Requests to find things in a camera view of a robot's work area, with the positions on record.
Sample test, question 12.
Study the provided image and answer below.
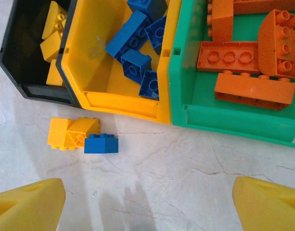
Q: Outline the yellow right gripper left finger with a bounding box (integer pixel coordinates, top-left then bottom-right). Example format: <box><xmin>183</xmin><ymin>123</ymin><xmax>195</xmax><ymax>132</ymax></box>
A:
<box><xmin>0</xmin><ymin>178</ymin><xmax>66</xmax><ymax>231</ymax></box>

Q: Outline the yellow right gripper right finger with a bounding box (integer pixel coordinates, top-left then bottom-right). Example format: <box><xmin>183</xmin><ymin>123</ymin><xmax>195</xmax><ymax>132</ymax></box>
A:
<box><xmin>232</xmin><ymin>176</ymin><xmax>295</xmax><ymax>231</ymax></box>

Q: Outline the long orange lego brick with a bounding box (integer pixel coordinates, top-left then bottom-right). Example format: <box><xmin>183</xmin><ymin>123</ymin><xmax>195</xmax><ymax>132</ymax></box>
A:
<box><xmin>214</xmin><ymin>71</ymin><xmax>295</xmax><ymax>111</ymax></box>
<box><xmin>206</xmin><ymin>0</ymin><xmax>235</xmax><ymax>43</ymax></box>
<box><xmin>196</xmin><ymin>40</ymin><xmax>261</xmax><ymax>75</ymax></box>
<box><xmin>232</xmin><ymin>0</ymin><xmax>295</xmax><ymax>15</ymax></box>

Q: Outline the yellow lego brick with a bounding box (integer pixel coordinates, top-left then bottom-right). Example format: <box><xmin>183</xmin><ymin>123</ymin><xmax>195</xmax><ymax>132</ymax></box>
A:
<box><xmin>66</xmin><ymin>117</ymin><xmax>101</xmax><ymax>147</ymax></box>
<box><xmin>45</xmin><ymin>59</ymin><xmax>65</xmax><ymax>87</ymax></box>
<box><xmin>39</xmin><ymin>31</ymin><xmax>64</xmax><ymax>63</ymax></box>
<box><xmin>47</xmin><ymin>117</ymin><xmax>77</xmax><ymax>152</ymax></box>

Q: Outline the curved orange lego piece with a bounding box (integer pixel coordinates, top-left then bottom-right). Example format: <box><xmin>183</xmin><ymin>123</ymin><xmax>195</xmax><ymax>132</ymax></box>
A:
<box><xmin>257</xmin><ymin>9</ymin><xmax>295</xmax><ymax>80</ymax></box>

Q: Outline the small blue lego brick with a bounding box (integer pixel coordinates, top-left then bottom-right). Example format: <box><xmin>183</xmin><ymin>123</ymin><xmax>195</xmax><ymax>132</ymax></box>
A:
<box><xmin>120</xmin><ymin>49</ymin><xmax>152</xmax><ymax>85</ymax></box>
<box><xmin>84</xmin><ymin>133</ymin><xmax>120</xmax><ymax>154</ymax></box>
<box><xmin>144</xmin><ymin>15</ymin><xmax>167</xmax><ymax>55</ymax></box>
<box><xmin>138</xmin><ymin>69</ymin><xmax>160</xmax><ymax>101</ymax></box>

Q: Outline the curved yellow lego piece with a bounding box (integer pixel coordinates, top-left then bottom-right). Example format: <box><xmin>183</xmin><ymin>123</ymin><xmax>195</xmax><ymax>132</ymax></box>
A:
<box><xmin>41</xmin><ymin>0</ymin><xmax>68</xmax><ymax>40</ymax></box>

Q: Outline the long blue lego brick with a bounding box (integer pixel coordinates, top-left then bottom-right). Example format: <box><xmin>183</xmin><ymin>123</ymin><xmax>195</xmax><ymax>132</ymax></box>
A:
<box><xmin>105</xmin><ymin>9</ymin><xmax>152</xmax><ymax>61</ymax></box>

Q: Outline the green plastic bin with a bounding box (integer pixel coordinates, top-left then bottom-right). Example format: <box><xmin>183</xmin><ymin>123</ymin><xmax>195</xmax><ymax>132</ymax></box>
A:
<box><xmin>170</xmin><ymin>0</ymin><xmax>295</xmax><ymax>147</ymax></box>

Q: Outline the black plastic bin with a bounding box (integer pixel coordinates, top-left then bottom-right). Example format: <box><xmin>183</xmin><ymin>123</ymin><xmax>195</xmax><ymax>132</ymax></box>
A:
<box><xmin>0</xmin><ymin>0</ymin><xmax>82</xmax><ymax>109</ymax></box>

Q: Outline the yellow plastic bin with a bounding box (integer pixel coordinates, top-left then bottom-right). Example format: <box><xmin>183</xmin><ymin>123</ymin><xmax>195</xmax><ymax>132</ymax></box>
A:
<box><xmin>56</xmin><ymin>0</ymin><xmax>183</xmax><ymax>125</ymax></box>

